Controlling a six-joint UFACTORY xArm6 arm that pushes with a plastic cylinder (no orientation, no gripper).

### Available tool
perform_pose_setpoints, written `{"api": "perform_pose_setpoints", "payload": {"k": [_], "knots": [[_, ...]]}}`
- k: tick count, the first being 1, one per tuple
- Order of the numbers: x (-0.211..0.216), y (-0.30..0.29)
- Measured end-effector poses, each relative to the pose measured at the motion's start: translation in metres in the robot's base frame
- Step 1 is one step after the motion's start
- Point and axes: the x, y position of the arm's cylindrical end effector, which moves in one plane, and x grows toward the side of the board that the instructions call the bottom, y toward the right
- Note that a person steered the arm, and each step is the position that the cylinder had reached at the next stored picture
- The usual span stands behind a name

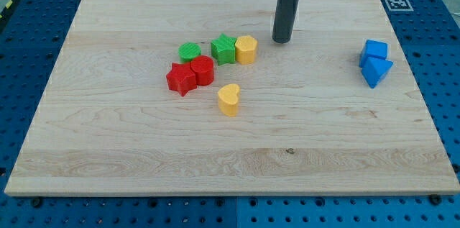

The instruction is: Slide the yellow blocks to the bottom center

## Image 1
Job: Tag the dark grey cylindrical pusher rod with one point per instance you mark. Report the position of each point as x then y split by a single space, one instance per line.
284 20

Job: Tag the yellow hexagon block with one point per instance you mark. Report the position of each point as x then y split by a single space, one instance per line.
246 49

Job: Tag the green star block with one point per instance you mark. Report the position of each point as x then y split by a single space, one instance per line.
223 49

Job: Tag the blue cube block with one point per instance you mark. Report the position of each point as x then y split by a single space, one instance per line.
373 49

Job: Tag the white fiducial marker tag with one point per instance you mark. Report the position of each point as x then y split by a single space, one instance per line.
399 5

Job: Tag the blue triangle block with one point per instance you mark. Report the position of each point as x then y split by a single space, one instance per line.
375 70

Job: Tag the red cylinder block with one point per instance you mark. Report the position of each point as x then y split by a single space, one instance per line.
203 67

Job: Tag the green cylinder block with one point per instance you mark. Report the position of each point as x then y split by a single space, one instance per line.
188 51

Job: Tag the yellow heart block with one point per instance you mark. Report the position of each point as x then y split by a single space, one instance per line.
228 99

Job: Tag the red star block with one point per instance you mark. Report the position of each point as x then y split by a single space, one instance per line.
181 78

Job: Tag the light wooden board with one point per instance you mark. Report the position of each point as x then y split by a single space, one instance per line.
308 124

